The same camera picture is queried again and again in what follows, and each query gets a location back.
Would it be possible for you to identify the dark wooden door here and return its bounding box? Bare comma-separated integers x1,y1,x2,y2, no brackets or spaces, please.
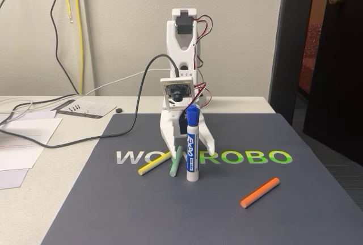
303,0,363,168

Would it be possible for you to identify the dark door frame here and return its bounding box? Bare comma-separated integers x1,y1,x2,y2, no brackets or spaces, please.
268,0,317,126

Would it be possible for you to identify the plain white paper sheet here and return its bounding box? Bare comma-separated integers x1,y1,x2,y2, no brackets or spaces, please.
0,111,57,126

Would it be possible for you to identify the long yellow wire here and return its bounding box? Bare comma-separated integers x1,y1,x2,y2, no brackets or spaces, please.
74,0,85,95

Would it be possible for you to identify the white cable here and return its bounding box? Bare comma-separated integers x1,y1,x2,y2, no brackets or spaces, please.
0,67,174,123

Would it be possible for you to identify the blue Expo marker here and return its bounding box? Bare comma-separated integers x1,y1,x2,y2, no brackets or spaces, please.
185,104,200,183

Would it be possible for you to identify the white gripper camera module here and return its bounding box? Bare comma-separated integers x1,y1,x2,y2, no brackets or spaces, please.
159,76,196,112

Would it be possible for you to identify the striped paper sheet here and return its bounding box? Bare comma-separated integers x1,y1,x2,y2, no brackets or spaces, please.
50,99,117,120

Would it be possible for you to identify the thick black camera cable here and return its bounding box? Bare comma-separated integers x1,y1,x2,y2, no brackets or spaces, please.
0,0,180,149

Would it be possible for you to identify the pale blue-white card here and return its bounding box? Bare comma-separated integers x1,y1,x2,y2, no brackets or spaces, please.
0,168,29,191

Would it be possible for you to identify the green chalk stick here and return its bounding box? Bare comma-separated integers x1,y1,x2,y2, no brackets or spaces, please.
169,145,184,177

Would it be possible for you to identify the white printed paper sheet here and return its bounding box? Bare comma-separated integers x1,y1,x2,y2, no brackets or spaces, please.
0,117,64,171

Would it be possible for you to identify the red black servo wire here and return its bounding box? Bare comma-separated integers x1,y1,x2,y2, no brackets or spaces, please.
195,15,214,43

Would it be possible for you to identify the grey WOWROBO mat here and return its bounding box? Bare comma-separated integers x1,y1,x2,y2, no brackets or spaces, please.
41,113,363,245

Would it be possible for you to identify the orange chalk stick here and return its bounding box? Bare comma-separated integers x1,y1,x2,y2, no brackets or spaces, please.
239,176,280,209

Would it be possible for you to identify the yellow chalk stick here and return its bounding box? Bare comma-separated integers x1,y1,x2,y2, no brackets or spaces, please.
137,149,176,176

